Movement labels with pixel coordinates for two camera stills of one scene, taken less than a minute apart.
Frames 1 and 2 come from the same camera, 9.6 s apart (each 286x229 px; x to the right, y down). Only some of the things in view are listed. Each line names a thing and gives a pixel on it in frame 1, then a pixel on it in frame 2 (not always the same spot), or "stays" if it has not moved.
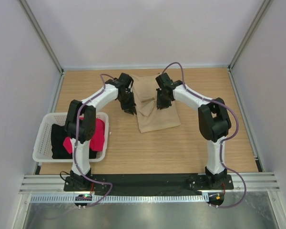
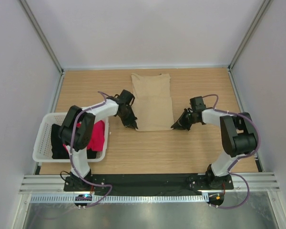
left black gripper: [129, 108] → [130, 123]
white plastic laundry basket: [42, 150] stays
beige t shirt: [149, 118] stays
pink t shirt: [97, 143] stays
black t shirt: [58, 133] stays
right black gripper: [160, 104] → [178, 125]
